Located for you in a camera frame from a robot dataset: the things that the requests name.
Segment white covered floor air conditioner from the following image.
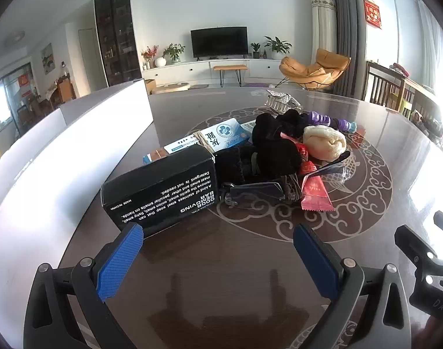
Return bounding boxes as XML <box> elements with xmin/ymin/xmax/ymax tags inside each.
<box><xmin>309</xmin><ymin>0</ymin><xmax>338</xmax><ymax>68</ymax></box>

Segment black cardboard box white print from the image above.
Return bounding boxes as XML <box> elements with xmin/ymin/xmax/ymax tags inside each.
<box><xmin>101</xmin><ymin>145</ymin><xmax>218</xmax><ymax>238</ymax></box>

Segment dark glass display cabinet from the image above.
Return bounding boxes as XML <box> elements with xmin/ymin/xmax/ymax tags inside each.
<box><xmin>94</xmin><ymin>0</ymin><xmax>143</xmax><ymax>88</ymax></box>

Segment red snack packet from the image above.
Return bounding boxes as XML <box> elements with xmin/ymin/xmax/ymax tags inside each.
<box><xmin>300</xmin><ymin>175</ymin><xmax>335</xmax><ymax>212</ymax></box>

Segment blue and white medicine box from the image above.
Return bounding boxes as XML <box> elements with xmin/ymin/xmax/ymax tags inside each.
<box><xmin>163</xmin><ymin>117</ymin><xmax>252</xmax><ymax>154</ymax></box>

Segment white door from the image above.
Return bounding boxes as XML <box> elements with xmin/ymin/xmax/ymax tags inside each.
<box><xmin>78</xmin><ymin>27</ymin><xmax>106</xmax><ymax>97</ymax></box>

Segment white television cabinet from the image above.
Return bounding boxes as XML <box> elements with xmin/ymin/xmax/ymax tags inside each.
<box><xmin>141</xmin><ymin>58</ymin><xmax>298</xmax><ymax>88</ymax></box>

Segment framed wall painting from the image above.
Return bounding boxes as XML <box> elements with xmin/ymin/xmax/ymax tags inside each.
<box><xmin>40</xmin><ymin>42</ymin><xmax>56</xmax><ymax>71</ymax></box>

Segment black fuzzy cloth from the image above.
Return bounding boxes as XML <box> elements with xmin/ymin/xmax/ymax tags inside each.
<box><xmin>214</xmin><ymin>140</ymin><xmax>304</xmax><ymax>186</ymax></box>

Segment orange lounge chair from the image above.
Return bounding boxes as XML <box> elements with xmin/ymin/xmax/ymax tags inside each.
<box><xmin>279</xmin><ymin>48</ymin><xmax>352</xmax><ymax>91</ymax></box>

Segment light wooden chair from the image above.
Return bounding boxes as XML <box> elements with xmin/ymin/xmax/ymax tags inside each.
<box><xmin>54</xmin><ymin>74</ymin><xmax>77</xmax><ymax>107</ymax></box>

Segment large green potted plant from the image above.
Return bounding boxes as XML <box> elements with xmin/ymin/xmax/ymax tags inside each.
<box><xmin>264</xmin><ymin>35</ymin><xmax>293</xmax><ymax>59</ymax></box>

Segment small orange and blue box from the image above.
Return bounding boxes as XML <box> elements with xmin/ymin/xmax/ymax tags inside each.
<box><xmin>142</xmin><ymin>148</ymin><xmax>168</xmax><ymax>166</ymax></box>

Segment cream plush bun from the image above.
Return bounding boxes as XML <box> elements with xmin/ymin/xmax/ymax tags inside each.
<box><xmin>302</xmin><ymin>125</ymin><xmax>348</xmax><ymax>161</ymax></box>

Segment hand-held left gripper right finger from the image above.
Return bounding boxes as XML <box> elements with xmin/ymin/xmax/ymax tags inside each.
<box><xmin>293</xmin><ymin>223</ymin><xmax>413</xmax><ymax>349</ymax></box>

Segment dark wooden dining chair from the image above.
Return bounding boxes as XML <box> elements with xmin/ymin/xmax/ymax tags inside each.
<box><xmin>365</xmin><ymin>61</ymin><xmax>416</xmax><ymax>113</ymax></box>

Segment grey curtain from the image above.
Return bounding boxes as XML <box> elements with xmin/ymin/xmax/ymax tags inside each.
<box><xmin>321</xmin><ymin>0</ymin><xmax>367</xmax><ymax>99</ymax></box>

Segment large white storage box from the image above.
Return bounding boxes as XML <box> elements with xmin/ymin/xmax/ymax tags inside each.
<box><xmin>0</xmin><ymin>79</ymin><xmax>154</xmax><ymax>226</ymax></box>

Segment red wall hanging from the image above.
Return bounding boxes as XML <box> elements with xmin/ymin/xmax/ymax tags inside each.
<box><xmin>363</xmin><ymin>0</ymin><xmax>384</xmax><ymax>30</ymax></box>

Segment red flowers in vase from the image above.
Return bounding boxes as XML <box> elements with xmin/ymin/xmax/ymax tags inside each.
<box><xmin>140</xmin><ymin>45</ymin><xmax>159</xmax><ymax>70</ymax></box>

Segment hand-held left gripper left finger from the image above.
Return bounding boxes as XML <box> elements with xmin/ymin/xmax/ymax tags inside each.
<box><xmin>23</xmin><ymin>222</ymin><xmax>145</xmax><ymax>349</ymax></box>

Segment dark patterned glass desktop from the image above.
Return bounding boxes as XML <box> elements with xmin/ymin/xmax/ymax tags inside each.
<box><xmin>58</xmin><ymin>89</ymin><xmax>443</xmax><ymax>349</ymax></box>

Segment wooden bench with metal legs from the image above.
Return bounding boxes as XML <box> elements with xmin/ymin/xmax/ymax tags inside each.
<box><xmin>213</xmin><ymin>64</ymin><xmax>248</xmax><ymax>88</ymax></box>

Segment grey metal folding tool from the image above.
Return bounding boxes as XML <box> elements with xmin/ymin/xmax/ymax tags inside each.
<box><xmin>221</xmin><ymin>181</ymin><xmax>284</xmax><ymax>208</ymax></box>

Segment purple and teal toy fish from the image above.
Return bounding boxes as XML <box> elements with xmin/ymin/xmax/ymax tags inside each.
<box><xmin>309</xmin><ymin>111</ymin><xmax>358</xmax><ymax>134</ymax></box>

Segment black flat television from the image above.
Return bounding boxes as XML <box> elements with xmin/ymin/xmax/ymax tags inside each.
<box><xmin>191</xmin><ymin>26</ymin><xmax>249</xmax><ymax>60</ymax></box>

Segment silver rhinestone hair bow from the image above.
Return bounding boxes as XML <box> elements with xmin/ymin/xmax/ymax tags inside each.
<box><xmin>266</xmin><ymin>89</ymin><xmax>301</xmax><ymax>105</ymax></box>

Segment leafy potted plant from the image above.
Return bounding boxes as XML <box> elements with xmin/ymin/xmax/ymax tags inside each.
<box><xmin>162</xmin><ymin>43</ymin><xmax>186</xmax><ymax>63</ymax></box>

